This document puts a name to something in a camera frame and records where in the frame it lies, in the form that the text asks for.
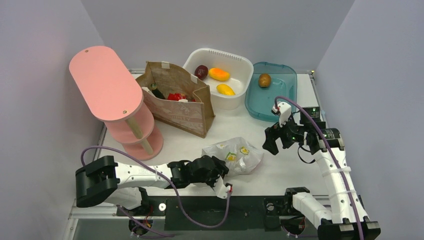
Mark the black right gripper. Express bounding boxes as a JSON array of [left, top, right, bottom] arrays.
[[263, 112, 308, 155]]

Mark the white plastic grocery bag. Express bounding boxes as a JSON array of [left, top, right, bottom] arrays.
[[201, 137, 264, 177]]

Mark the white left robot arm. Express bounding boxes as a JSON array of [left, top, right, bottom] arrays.
[[75, 155, 232, 215]]

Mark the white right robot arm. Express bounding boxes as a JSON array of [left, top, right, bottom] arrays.
[[262, 117, 381, 240]]

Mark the brown paper grocery bag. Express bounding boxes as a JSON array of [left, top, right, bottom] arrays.
[[135, 61, 215, 138]]

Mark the teal transparent plastic tub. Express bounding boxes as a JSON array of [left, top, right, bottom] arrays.
[[244, 61, 298, 123]]

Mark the brown kiwi fruit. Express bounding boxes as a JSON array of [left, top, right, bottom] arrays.
[[258, 73, 272, 89]]

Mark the red package in paper bag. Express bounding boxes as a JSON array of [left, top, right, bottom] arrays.
[[167, 93, 196, 103]]

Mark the white plastic basket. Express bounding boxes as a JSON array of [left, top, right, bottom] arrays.
[[183, 48, 254, 110]]

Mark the dark green bottle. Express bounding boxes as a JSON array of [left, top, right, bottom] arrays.
[[150, 83, 166, 100]]

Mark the orange yellow mango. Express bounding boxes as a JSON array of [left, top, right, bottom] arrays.
[[208, 67, 231, 82]]

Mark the dark red plum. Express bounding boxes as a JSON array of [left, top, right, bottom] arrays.
[[193, 65, 209, 81]]

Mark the pink tiered shelf stand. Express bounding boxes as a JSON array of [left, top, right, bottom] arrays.
[[69, 45, 164, 161]]

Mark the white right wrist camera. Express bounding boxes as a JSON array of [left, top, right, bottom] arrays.
[[271, 101, 292, 127]]

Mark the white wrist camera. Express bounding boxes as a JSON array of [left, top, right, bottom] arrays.
[[271, 101, 292, 127], [212, 176, 233, 199]]

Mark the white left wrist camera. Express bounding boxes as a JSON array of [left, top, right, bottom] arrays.
[[212, 176, 233, 199]]

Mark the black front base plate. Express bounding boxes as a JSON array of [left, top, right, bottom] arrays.
[[116, 196, 311, 234]]

